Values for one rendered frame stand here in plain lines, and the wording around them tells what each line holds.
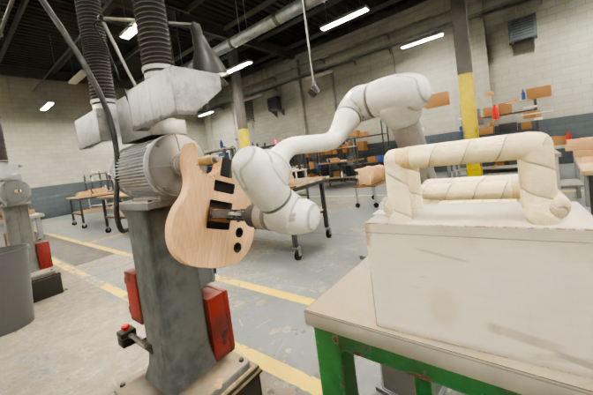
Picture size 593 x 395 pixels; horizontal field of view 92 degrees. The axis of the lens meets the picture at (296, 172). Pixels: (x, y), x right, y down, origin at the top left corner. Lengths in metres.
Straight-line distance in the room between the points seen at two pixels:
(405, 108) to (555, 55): 10.85
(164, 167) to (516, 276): 1.06
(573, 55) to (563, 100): 1.25
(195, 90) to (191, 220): 0.42
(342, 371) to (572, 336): 0.35
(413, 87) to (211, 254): 0.87
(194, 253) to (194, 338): 0.61
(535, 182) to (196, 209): 0.88
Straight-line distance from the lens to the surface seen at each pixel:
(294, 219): 0.76
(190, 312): 1.50
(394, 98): 1.04
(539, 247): 0.44
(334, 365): 0.64
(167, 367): 1.55
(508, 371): 0.50
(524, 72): 11.74
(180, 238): 1.00
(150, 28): 1.16
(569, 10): 12.11
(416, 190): 0.54
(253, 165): 0.69
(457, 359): 0.51
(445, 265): 0.46
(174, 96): 0.92
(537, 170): 0.43
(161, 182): 1.18
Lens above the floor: 1.22
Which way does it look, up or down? 3 degrees down
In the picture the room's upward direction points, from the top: 7 degrees counter-clockwise
